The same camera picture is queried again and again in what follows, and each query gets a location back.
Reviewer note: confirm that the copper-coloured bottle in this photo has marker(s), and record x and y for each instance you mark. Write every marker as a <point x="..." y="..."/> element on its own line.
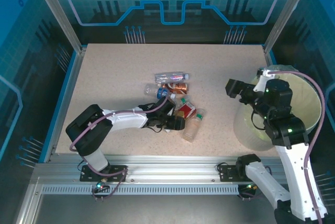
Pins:
<point x="179" y="88"/>

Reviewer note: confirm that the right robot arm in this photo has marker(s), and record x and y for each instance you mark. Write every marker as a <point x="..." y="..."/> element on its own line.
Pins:
<point x="295" y="169"/>

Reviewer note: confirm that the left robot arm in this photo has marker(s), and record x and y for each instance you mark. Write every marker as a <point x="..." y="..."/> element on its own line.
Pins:
<point x="125" y="122"/>

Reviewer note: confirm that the pale yellow lined bin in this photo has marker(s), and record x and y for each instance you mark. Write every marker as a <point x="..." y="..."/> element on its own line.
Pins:
<point x="248" y="129"/>

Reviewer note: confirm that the green-capped beige drink bottle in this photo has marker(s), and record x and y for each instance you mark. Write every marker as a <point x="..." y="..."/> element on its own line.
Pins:
<point x="192" y="128"/>

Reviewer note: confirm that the green-capped clear bottle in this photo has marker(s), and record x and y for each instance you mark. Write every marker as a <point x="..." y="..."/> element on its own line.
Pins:
<point x="185" y="101"/>

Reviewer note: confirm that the clear silvery dark-capped bottle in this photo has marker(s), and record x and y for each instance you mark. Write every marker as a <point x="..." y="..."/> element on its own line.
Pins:
<point x="167" y="77"/>

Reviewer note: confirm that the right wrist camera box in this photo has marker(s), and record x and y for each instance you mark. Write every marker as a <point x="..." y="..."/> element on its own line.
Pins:
<point x="262" y="81"/>

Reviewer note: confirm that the aluminium table side rail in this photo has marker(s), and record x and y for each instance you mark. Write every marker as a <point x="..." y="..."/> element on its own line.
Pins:
<point x="269" y="56"/>
<point x="70" y="88"/>

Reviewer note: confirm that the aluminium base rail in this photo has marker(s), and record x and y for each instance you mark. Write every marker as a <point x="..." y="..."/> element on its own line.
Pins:
<point x="170" y="166"/>

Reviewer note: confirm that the aluminium frame post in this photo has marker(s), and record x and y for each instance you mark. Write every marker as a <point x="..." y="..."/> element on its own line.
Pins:
<point x="57" y="12"/>
<point x="288" y="12"/>

